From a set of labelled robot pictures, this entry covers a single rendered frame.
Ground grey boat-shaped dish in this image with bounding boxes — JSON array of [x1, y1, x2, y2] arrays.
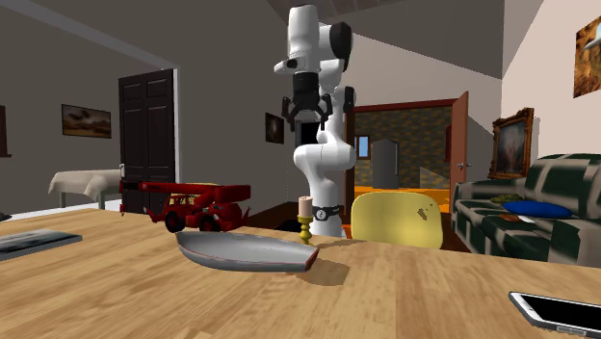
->
[[175, 229, 321, 274]]

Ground orange unframed wall picture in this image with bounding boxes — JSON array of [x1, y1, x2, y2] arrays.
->
[[573, 14, 601, 99]]

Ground small blue window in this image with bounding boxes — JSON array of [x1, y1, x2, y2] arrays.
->
[[354, 135, 371, 160]]

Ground white tablet with black screen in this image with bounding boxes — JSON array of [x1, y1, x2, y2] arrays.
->
[[508, 291, 601, 339]]

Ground yellow chair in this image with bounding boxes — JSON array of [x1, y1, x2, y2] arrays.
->
[[350, 191, 444, 250]]

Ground gold framed wall picture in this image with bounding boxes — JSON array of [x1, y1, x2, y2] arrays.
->
[[486, 107, 536, 181]]

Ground grey flat book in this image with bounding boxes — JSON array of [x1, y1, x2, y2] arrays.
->
[[0, 227, 84, 262]]

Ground red toy crane truck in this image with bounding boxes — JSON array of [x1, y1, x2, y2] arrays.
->
[[118, 179, 252, 234]]

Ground table with beige cloth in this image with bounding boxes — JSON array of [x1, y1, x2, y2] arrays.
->
[[47, 168, 122, 211]]

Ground candle on gold candlestick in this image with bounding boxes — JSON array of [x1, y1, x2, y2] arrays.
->
[[296, 196, 315, 247]]

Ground brown landscape wall picture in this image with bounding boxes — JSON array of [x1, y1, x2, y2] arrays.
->
[[61, 103, 114, 140]]

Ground brown open door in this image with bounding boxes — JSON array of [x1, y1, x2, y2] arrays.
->
[[449, 91, 471, 202]]

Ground green striped sofa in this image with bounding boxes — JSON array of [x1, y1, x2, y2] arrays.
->
[[451, 153, 601, 270]]

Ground dark panelled door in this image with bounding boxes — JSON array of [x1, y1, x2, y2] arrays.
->
[[118, 67, 177, 215]]

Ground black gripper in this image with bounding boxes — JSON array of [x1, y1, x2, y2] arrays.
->
[[280, 71, 335, 133]]

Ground small dark wall picture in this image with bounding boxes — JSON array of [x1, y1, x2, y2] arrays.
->
[[264, 112, 286, 145]]

